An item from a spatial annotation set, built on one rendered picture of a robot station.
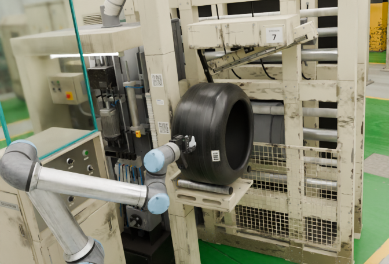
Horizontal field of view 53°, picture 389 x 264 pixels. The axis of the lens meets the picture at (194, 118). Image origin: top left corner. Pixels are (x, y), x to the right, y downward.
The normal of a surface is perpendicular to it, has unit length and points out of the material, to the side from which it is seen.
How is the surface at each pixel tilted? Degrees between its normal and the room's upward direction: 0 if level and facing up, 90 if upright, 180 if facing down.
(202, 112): 48
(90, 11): 90
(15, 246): 90
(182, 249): 90
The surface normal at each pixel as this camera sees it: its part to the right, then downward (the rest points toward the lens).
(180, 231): -0.48, 0.32
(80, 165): 0.87, 0.06
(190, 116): -0.44, -0.33
